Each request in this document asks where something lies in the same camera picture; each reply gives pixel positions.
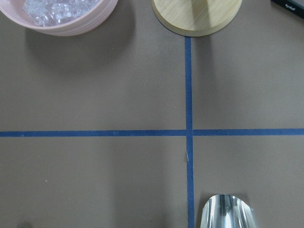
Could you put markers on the black monitor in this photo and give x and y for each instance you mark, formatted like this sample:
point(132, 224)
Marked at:
point(294, 6)

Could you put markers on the steel scoop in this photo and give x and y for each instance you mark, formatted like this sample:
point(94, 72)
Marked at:
point(227, 211)

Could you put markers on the pink bowl with ice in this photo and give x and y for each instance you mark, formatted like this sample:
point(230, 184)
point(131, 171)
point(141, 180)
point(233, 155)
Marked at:
point(58, 17)

